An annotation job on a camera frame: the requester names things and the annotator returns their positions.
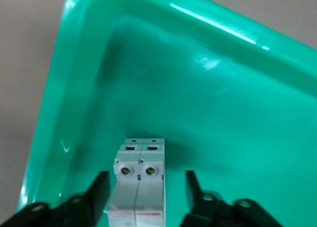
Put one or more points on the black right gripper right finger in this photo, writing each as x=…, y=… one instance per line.
x=198, y=212

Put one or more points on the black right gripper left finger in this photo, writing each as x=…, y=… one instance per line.
x=94, y=202

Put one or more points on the white red circuit breaker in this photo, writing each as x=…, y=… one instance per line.
x=138, y=199

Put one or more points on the green plastic tray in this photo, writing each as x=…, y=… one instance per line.
x=198, y=113

